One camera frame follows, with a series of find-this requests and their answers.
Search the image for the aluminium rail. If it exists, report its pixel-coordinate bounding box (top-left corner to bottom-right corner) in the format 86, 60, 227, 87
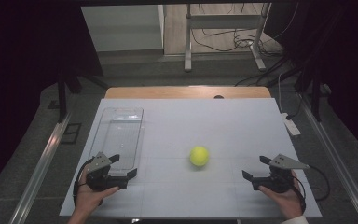
298, 92, 358, 224
8, 113, 73, 224

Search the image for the black metal stand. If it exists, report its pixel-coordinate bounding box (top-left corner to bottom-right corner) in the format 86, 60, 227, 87
294, 69, 324, 123
57, 69, 110, 123

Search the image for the white cabinet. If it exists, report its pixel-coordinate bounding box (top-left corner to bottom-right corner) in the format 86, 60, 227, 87
80, 4, 166, 52

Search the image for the person's left hand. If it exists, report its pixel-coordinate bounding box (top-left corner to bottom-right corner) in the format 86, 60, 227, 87
74, 169, 120, 216

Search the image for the grey metal desk frame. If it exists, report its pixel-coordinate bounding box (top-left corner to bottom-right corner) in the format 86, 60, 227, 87
184, 3, 272, 73

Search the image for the white board sheet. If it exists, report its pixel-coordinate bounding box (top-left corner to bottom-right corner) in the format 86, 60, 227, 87
59, 98, 323, 218

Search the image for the tangle of black floor cables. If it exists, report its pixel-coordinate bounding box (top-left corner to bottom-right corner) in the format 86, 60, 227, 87
191, 3, 302, 88

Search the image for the black floor frame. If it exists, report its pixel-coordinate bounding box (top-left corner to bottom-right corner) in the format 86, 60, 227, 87
60, 122, 82, 145

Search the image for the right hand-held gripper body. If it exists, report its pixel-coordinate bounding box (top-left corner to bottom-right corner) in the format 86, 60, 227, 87
251, 153, 310, 194

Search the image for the yellow tennis ball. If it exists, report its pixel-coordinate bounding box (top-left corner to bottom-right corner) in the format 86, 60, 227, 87
189, 146, 210, 167

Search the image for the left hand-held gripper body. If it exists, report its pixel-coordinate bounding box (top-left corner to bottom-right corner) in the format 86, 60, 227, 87
86, 151, 129, 191

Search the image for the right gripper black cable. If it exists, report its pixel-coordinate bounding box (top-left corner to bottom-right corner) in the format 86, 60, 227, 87
292, 164, 331, 214

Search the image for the person's right hand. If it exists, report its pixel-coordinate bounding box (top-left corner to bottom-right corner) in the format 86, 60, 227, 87
257, 178, 304, 220

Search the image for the white power strip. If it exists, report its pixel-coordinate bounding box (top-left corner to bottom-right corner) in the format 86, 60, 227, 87
281, 112, 302, 136

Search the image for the clear plastic container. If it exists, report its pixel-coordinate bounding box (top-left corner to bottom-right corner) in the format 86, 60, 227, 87
88, 106, 145, 175

